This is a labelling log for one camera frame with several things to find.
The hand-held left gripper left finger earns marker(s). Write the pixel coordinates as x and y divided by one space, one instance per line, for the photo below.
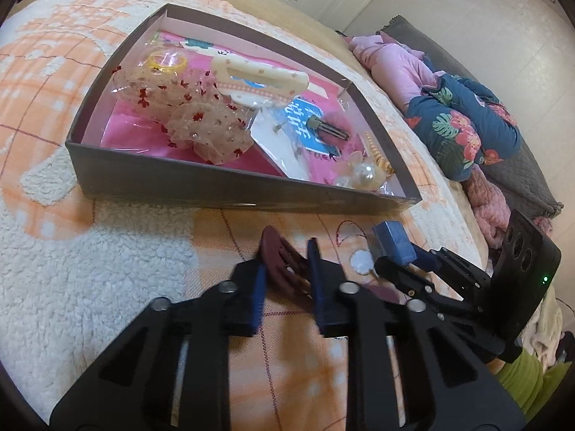
256 296

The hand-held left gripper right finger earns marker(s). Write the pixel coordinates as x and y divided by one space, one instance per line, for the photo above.
316 287

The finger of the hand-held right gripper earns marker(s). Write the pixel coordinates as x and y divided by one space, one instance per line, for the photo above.
458 274
404 278

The small blue box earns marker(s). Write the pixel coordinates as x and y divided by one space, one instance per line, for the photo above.
393 240

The dark red hair claw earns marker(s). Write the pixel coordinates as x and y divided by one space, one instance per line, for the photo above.
280 256

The peach beaded hair clip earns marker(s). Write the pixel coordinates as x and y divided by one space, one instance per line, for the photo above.
366 173

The grey shallow cardboard box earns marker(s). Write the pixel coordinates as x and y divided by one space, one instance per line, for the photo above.
179 175

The cream dotted hair clip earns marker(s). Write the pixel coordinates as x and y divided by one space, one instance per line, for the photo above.
260 78

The person's right forearm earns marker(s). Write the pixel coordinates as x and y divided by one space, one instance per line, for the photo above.
525 377

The cream cloth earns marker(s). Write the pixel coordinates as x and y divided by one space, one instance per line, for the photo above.
550 318

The pink knitted blanket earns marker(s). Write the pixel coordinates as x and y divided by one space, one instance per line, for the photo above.
485 206

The grey quilted cover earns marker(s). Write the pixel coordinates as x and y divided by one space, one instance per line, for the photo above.
525 179

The blue floral quilt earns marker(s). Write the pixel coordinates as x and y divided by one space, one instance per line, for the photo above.
462 130

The white earring card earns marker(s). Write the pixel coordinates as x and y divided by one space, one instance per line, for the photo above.
280 143

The dark metal hair clip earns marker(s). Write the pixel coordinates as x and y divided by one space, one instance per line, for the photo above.
328 129

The peach and white blanket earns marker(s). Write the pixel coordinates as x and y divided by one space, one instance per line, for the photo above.
90 256

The blue printed card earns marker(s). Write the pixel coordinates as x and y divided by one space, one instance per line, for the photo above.
305 114

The sheer red-flowered scrunchie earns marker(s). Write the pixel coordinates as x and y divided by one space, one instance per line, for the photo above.
197 116

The pink paper sheet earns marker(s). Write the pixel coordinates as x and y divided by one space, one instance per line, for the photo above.
130 130

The pink clothes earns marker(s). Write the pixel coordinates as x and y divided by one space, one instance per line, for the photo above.
391 67

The white card with blue flowers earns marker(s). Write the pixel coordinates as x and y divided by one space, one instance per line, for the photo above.
197 45

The beige bed cover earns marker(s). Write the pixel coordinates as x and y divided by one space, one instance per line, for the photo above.
292 27

